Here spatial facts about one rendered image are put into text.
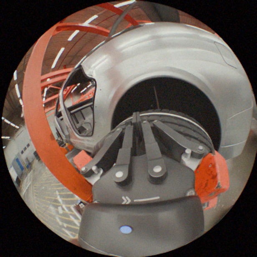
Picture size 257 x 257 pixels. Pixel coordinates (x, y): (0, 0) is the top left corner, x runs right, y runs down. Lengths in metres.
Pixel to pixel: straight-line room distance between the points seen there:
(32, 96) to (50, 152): 0.34
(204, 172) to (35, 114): 0.64
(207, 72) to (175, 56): 0.16
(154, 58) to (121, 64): 0.17
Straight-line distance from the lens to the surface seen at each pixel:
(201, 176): 0.15
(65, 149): 2.55
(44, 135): 0.52
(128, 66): 0.46
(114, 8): 2.13
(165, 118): 0.25
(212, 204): 0.44
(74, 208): 0.39
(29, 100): 0.58
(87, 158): 0.36
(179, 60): 0.42
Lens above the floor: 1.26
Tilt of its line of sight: 22 degrees down
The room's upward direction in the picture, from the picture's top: 19 degrees counter-clockwise
